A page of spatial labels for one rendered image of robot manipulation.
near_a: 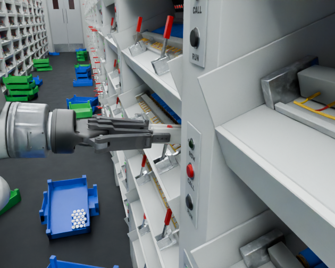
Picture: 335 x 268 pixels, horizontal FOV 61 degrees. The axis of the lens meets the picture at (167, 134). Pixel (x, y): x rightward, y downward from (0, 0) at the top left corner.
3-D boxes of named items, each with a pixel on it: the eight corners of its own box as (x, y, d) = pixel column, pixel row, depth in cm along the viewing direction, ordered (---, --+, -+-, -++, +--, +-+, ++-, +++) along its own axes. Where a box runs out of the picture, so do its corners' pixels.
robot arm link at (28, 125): (8, 168, 43) (50, 168, 45) (4, 110, 40) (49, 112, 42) (19, 144, 52) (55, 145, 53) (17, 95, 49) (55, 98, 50)
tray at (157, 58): (193, 131, 37) (152, 24, 31) (126, 64, 91) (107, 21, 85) (326, 66, 39) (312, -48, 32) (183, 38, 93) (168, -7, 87)
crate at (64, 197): (91, 232, 146) (89, 225, 140) (48, 240, 141) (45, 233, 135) (87, 182, 165) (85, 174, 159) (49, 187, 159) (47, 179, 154)
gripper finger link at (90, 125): (88, 122, 48) (87, 124, 47) (153, 125, 51) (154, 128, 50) (87, 143, 50) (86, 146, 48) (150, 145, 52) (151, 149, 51)
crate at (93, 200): (41, 224, 151) (39, 212, 148) (45, 202, 169) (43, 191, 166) (99, 215, 159) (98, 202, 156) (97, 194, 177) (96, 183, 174)
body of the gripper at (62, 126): (53, 142, 53) (105, 142, 55) (48, 162, 45) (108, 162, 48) (53, 102, 50) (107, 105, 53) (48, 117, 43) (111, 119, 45)
